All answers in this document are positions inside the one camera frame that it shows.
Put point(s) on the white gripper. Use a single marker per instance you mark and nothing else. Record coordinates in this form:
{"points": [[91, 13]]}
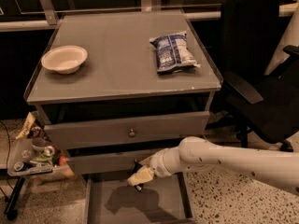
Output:
{"points": [[158, 164]]}

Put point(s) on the dark blue rxbar wrapper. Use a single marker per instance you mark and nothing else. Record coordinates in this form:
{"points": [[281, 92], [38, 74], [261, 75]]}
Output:
{"points": [[137, 166]]}

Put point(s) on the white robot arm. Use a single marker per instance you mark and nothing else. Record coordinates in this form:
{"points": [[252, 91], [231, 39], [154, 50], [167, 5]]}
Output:
{"points": [[279, 169]]}

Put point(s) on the brass top drawer knob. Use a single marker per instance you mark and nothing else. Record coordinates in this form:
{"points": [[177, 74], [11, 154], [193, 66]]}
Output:
{"points": [[131, 133]]}

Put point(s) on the grey bottom drawer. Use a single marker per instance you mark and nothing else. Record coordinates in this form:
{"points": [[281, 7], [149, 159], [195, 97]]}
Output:
{"points": [[110, 200]]}

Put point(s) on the grey drawer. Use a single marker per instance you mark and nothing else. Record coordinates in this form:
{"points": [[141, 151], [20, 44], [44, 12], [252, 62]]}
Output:
{"points": [[108, 132], [121, 160], [110, 200]]}

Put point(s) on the grey middle drawer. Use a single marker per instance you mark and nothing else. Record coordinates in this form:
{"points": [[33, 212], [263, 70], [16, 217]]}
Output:
{"points": [[121, 160]]}

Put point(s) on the grey drawer cabinet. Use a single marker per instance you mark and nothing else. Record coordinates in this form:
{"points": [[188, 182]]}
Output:
{"points": [[119, 78]]}

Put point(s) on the grey top drawer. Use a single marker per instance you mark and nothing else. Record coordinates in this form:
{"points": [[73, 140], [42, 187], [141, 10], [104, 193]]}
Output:
{"points": [[108, 132]]}

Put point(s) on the clear plastic bin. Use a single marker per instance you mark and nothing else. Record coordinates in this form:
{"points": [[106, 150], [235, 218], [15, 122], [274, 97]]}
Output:
{"points": [[43, 160]]}

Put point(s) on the blue white chip bag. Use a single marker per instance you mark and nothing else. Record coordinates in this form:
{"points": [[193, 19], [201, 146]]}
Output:
{"points": [[172, 53]]}

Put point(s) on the tan snack bag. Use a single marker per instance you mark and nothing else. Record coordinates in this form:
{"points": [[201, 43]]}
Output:
{"points": [[27, 125]]}

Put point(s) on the silver soda can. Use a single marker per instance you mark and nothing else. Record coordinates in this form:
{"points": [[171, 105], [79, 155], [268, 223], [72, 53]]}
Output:
{"points": [[19, 166]]}

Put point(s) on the black office chair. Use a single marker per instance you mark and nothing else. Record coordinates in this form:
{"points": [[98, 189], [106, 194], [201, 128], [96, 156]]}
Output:
{"points": [[249, 47]]}

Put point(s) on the white paper bowl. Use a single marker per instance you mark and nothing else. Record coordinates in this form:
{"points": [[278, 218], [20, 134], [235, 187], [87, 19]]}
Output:
{"points": [[65, 59]]}

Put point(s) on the black stand leg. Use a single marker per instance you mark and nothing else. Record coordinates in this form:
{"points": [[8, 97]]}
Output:
{"points": [[10, 211]]}

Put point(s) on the metal railing bar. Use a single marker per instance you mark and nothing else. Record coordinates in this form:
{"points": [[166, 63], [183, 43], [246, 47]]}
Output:
{"points": [[28, 24]]}

